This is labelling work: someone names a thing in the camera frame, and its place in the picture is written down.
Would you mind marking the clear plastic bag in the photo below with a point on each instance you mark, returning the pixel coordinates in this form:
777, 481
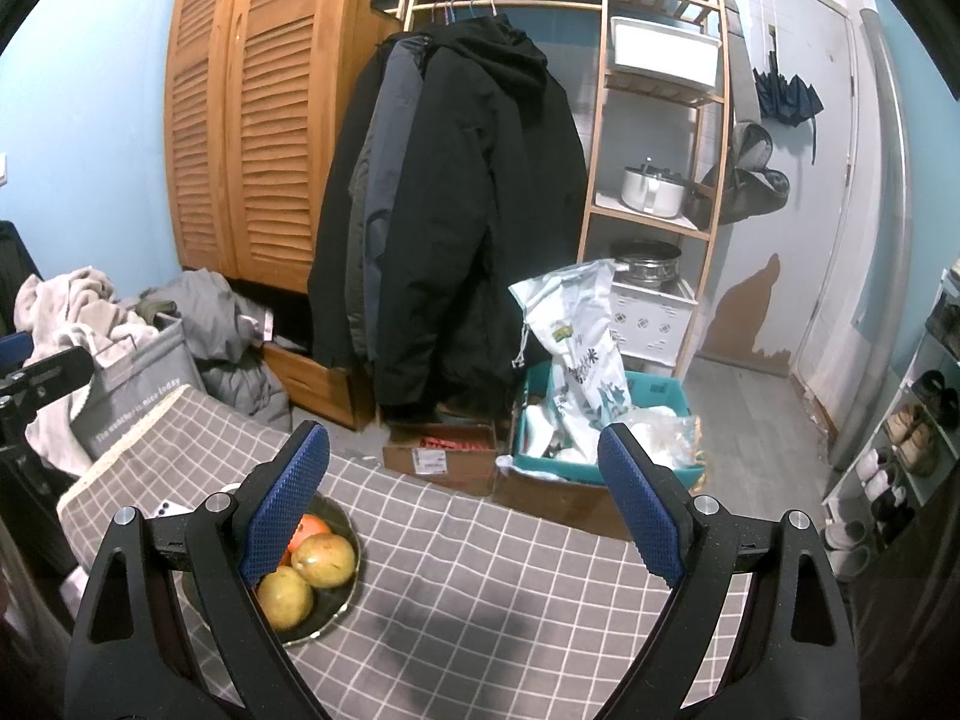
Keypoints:
664, 435

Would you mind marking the wooden shelf rack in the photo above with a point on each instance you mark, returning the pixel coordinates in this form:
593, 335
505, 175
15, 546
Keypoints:
712, 165

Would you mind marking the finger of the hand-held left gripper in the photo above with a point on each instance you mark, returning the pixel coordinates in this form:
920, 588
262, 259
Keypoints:
52, 373

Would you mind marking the dark glass plate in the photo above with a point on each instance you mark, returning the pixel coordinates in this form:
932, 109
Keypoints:
345, 600

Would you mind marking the wooden louvered wardrobe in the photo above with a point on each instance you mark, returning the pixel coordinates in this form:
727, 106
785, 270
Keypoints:
255, 127

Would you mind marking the grey metal pipe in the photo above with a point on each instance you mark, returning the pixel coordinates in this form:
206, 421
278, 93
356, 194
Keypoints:
892, 202

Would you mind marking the white door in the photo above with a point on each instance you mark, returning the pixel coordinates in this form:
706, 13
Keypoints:
810, 240

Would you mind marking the grey tote bag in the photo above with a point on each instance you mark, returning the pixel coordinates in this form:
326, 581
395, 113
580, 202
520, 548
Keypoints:
135, 397

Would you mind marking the wooden clothes rail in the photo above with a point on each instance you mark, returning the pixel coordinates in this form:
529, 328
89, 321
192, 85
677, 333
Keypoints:
525, 6

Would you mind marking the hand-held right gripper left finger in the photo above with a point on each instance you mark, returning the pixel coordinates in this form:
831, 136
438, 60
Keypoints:
281, 510

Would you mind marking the white printed rice bag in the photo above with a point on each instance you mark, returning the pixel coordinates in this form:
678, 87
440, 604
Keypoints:
581, 360

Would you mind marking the white patterned storage box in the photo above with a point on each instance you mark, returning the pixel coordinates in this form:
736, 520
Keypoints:
649, 326

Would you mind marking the white shoe rack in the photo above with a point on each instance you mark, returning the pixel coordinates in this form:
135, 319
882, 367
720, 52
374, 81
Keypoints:
930, 360

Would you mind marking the large white plastic bin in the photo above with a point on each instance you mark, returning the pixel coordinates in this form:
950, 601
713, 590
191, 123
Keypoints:
664, 52

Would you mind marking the dark cloth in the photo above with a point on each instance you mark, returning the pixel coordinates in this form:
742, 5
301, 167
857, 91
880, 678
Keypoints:
907, 630

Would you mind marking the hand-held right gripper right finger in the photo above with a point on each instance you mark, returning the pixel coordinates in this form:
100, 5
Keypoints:
645, 510

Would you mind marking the white smartphone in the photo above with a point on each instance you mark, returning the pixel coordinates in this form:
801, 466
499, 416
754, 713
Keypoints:
174, 510

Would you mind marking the olive hanging bag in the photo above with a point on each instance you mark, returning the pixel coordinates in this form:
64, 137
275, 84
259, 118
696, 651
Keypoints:
750, 180

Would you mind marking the wooden drawer unit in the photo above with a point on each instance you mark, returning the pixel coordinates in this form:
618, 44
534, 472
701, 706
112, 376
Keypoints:
315, 382

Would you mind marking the grey checked tablecloth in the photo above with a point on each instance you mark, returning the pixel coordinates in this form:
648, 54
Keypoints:
465, 585

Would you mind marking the teal box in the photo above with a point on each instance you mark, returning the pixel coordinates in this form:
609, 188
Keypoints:
660, 390

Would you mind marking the white cooking pot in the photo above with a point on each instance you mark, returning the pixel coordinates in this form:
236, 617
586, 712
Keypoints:
649, 191

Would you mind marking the large cardboard box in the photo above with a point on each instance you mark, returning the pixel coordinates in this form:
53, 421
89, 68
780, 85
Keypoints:
555, 499

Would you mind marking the orange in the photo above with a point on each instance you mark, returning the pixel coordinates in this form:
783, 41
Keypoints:
309, 527

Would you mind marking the steel steamer pot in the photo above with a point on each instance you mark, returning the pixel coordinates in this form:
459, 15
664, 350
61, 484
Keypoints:
645, 266

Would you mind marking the flat cardboard box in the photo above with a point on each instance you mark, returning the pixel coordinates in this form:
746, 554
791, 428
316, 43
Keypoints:
439, 465

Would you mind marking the grey jacket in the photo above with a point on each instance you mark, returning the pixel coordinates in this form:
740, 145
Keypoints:
367, 202

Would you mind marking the black hooded jacket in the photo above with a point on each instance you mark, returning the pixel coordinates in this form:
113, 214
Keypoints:
480, 202

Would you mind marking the blue umbrella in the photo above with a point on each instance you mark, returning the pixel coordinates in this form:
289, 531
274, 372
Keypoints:
787, 97

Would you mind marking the yellow pear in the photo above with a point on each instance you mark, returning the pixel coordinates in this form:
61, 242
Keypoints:
324, 560
285, 600

